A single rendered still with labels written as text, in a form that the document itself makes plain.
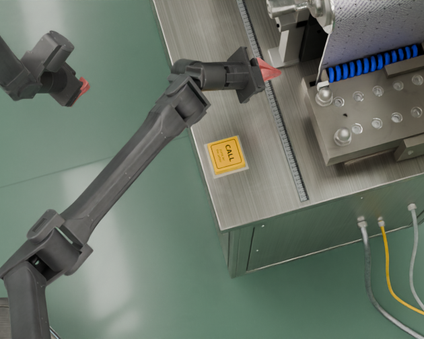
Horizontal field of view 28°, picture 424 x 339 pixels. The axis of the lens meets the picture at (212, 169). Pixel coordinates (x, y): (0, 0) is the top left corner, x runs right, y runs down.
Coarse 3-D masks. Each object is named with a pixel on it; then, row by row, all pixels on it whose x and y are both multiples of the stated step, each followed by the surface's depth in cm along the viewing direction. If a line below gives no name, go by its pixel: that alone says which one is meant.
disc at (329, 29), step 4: (328, 0) 156; (332, 0) 155; (332, 4) 155; (332, 8) 156; (332, 12) 156; (332, 16) 157; (332, 20) 158; (328, 24) 161; (332, 24) 158; (324, 28) 165; (328, 28) 162; (332, 28) 160; (328, 32) 163
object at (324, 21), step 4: (324, 0) 157; (324, 4) 157; (328, 4) 157; (324, 8) 158; (328, 8) 157; (324, 12) 159; (328, 12) 158; (324, 16) 159; (328, 16) 159; (320, 20) 163; (324, 20) 160; (328, 20) 160; (320, 24) 164; (324, 24) 161
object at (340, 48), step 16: (416, 16) 168; (352, 32) 167; (368, 32) 169; (384, 32) 172; (400, 32) 175; (416, 32) 177; (336, 48) 173; (352, 48) 176; (368, 48) 178; (384, 48) 181; (320, 64) 180; (336, 64) 182
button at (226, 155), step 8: (208, 144) 189; (216, 144) 188; (224, 144) 188; (232, 144) 188; (216, 152) 188; (224, 152) 188; (232, 152) 188; (240, 152) 188; (216, 160) 187; (224, 160) 187; (232, 160) 187; (240, 160) 187; (216, 168) 187; (224, 168) 187; (232, 168) 187
